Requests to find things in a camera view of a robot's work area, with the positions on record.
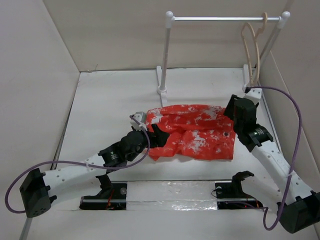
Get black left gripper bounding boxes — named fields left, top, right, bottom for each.
left=126, top=123, right=168, bottom=162

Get red white patterned trousers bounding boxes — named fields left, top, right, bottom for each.
left=146, top=104, right=236, bottom=161

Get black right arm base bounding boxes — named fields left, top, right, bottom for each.
left=211, top=171, right=263, bottom=210

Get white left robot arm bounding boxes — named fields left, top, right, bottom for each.
left=19, top=124, right=170, bottom=218

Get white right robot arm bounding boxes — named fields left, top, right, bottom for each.
left=224, top=94, right=320, bottom=234

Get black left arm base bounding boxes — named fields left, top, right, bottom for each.
left=79, top=174, right=128, bottom=211

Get wooden clothes hanger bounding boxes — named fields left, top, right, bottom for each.
left=240, top=12, right=268, bottom=87

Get white clothes rack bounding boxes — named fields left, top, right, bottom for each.
left=156, top=11, right=291, bottom=107

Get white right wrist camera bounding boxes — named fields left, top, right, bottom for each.
left=244, top=86, right=262, bottom=105

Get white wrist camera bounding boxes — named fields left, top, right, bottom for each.
left=244, top=86, right=262, bottom=105
left=129, top=111, right=147, bottom=131

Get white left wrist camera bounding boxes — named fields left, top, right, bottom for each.
left=129, top=111, right=147, bottom=131

